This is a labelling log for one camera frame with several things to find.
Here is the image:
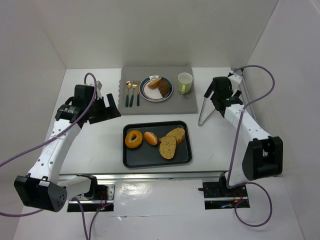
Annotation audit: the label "round orange bun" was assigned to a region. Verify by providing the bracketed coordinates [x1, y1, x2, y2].
[144, 131, 158, 146]

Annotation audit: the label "small bread slice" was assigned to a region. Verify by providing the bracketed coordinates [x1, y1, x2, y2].
[148, 77, 162, 89]

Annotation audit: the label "front seeded bread slice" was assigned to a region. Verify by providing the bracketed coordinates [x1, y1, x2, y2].
[159, 136, 177, 160]

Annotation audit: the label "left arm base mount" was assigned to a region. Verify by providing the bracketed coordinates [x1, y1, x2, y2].
[75, 182, 116, 213]

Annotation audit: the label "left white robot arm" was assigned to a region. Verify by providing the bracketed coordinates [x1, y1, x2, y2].
[14, 82, 121, 212]

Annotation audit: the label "black baking tray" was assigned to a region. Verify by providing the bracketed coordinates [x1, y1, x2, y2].
[122, 120, 192, 169]

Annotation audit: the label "gold spoon green handle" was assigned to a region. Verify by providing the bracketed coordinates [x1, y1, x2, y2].
[125, 81, 132, 107]

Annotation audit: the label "aluminium rail right side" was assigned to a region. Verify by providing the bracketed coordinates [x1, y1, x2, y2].
[231, 67, 276, 178]

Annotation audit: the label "brown chocolate croissant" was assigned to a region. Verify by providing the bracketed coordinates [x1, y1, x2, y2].
[157, 80, 171, 98]

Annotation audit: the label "silver metal tongs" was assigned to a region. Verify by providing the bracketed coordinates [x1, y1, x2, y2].
[197, 97, 216, 127]

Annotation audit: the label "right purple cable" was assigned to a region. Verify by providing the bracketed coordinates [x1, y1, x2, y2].
[226, 65, 276, 228]

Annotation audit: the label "aluminium rail front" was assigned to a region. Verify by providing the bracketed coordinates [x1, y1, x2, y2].
[56, 170, 226, 181]

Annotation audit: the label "seeded bread slice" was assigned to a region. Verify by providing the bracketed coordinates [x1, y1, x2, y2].
[166, 127, 186, 145]
[159, 136, 177, 160]

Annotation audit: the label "white plate teal rim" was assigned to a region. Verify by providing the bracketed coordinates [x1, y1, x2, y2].
[140, 75, 173, 103]

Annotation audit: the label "light green mug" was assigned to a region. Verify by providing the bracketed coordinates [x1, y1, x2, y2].
[178, 72, 193, 95]

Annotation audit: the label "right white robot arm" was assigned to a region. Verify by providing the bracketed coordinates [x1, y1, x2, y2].
[204, 74, 283, 189]

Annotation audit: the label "gold fork green handle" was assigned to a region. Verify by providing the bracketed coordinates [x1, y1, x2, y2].
[133, 81, 141, 107]

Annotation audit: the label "aluminium rail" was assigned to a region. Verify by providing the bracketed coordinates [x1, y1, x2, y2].
[231, 67, 276, 178]
[56, 170, 226, 181]

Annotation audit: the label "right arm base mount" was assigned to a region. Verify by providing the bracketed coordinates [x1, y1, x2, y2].
[198, 177, 251, 210]

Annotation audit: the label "back seeded bread slice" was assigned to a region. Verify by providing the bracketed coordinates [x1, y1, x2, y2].
[166, 127, 186, 145]

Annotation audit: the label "orange glazed donut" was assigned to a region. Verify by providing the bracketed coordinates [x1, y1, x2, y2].
[124, 130, 143, 149]

